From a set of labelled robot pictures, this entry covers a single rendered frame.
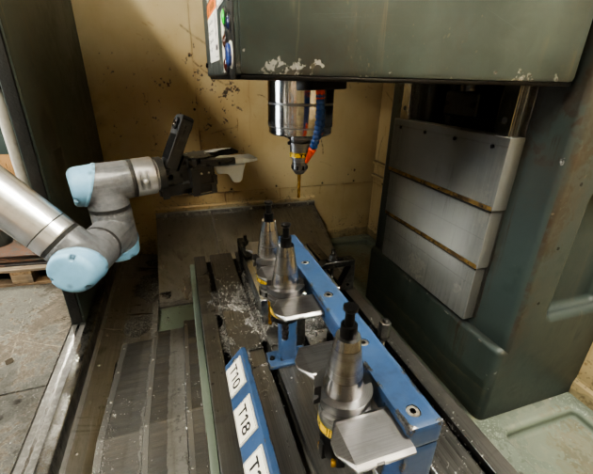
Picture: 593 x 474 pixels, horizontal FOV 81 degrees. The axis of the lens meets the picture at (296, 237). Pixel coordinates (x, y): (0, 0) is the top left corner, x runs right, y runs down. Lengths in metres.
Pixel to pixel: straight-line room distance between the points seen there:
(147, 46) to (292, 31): 1.35
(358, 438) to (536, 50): 0.70
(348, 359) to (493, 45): 0.58
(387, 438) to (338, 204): 1.88
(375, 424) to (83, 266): 0.47
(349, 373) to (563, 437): 1.10
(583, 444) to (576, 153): 0.86
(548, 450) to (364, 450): 1.02
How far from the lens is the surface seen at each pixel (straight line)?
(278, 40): 0.56
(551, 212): 0.96
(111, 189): 0.74
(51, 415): 1.08
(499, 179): 0.97
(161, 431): 1.00
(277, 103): 0.85
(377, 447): 0.38
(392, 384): 0.42
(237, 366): 0.83
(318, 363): 0.44
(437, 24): 0.67
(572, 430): 1.46
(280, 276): 0.55
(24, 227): 0.67
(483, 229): 1.02
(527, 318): 1.09
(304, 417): 0.80
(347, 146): 2.11
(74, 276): 0.65
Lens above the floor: 1.52
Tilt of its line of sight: 24 degrees down
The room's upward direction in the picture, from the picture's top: 1 degrees clockwise
